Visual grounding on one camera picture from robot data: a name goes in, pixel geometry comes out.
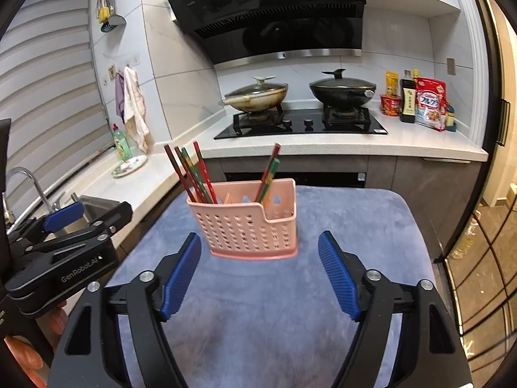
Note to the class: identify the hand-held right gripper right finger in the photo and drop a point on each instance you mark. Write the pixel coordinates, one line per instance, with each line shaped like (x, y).
(337, 275)

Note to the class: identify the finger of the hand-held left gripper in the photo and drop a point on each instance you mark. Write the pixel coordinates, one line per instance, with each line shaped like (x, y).
(62, 215)
(72, 268)

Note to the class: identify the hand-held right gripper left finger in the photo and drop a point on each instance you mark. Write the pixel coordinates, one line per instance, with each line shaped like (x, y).
(183, 279)

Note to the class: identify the pink perforated plastic basket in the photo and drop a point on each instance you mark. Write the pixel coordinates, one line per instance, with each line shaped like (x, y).
(242, 230)

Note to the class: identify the red chopstick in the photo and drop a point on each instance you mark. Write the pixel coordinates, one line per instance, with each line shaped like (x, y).
(177, 169)
(187, 169)
(204, 169)
(268, 169)

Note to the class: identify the green chopstick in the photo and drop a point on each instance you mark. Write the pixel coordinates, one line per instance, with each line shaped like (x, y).
(194, 169)
(271, 178)

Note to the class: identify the hanging kitchen utensils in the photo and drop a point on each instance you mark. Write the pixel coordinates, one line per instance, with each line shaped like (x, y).
(107, 8)

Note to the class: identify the person's left hand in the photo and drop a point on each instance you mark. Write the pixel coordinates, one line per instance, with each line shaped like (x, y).
(24, 359)

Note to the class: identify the chrome faucet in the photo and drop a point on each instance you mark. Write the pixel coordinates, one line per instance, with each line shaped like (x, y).
(24, 171)

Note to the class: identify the steel sink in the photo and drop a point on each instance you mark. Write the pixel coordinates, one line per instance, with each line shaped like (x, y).
(93, 204)

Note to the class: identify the patterned plate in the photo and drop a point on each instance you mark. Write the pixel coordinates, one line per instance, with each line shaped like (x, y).
(129, 166)

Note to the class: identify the blue-grey fleece mat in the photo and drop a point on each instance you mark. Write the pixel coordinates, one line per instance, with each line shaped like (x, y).
(262, 311)

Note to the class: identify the green dish soap bottle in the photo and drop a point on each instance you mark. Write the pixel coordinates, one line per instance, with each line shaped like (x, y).
(122, 145)

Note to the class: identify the black built-in appliance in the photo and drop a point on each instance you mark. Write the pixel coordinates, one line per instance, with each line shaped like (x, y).
(323, 180)

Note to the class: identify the grey base cabinet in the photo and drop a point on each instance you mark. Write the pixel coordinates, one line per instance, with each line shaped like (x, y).
(404, 194)

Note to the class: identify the white window blinds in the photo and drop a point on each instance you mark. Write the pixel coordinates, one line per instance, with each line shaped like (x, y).
(48, 68)

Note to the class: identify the cream towel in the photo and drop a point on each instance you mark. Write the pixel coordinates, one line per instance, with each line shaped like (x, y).
(133, 105)

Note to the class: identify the purple cloth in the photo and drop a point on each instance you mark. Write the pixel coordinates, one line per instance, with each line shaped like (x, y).
(119, 97)

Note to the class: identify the black gas stove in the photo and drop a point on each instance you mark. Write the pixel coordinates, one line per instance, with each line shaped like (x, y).
(303, 127)

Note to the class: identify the red instant noodle cup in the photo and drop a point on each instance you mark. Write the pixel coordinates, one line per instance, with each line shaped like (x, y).
(389, 107)

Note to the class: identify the black wok with lid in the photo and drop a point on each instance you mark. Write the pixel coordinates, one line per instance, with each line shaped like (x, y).
(343, 93)

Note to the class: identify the dark soy sauce bottle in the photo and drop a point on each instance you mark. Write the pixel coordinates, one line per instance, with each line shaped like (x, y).
(408, 105)

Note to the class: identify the teal container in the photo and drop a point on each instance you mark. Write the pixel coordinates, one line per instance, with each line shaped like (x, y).
(449, 119)

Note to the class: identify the red cereal bag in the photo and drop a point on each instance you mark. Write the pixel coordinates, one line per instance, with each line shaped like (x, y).
(430, 105)

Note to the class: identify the beige wok with glass lid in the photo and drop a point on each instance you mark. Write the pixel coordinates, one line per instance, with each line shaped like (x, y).
(258, 97)

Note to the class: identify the yellow packet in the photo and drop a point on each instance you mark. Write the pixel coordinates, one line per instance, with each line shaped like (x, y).
(391, 83)

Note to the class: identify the black framed glass door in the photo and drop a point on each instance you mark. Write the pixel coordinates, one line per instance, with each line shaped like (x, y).
(494, 68)

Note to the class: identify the black range hood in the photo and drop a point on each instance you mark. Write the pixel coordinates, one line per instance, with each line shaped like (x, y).
(262, 20)

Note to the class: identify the wall hook plate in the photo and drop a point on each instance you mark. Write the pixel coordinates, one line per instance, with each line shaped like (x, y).
(112, 72)

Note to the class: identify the grey wall socket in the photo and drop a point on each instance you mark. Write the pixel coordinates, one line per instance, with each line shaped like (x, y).
(451, 66)

